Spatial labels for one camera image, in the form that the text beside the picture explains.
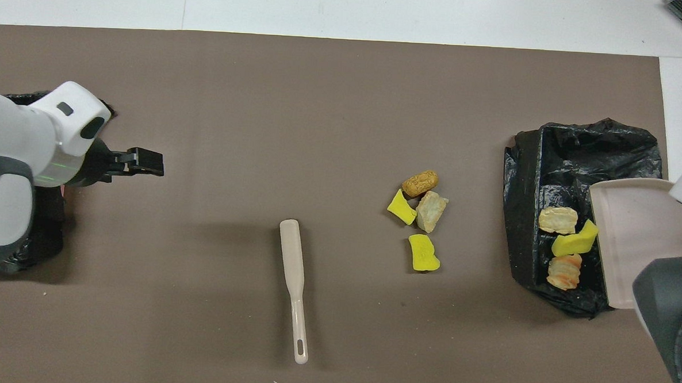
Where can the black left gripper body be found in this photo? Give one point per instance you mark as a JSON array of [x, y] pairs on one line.
[[103, 164]]

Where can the beige hand brush black bristles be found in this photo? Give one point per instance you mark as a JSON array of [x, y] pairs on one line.
[[292, 252]]

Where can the yellow sponge piece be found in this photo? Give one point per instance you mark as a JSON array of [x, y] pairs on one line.
[[424, 253], [575, 242], [402, 207]]

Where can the pale trash lump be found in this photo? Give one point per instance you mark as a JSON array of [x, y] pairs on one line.
[[558, 220], [431, 211]]

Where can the orange striped bread toy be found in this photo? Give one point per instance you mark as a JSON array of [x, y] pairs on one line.
[[565, 271]]

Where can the beige plastic dustpan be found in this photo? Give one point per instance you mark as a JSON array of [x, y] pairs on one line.
[[632, 244]]

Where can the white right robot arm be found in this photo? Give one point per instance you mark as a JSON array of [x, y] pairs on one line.
[[669, 321]]

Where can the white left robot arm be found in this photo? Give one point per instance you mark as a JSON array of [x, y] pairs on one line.
[[9, 142]]

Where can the right black plastic bag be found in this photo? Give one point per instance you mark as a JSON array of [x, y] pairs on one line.
[[46, 224]]

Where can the black plastic bag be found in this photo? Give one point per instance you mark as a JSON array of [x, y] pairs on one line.
[[46, 224], [607, 157]]

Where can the brown table mat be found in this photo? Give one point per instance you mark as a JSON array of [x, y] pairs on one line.
[[263, 125]]

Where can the left black plastic bag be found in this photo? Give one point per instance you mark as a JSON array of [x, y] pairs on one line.
[[607, 157]]

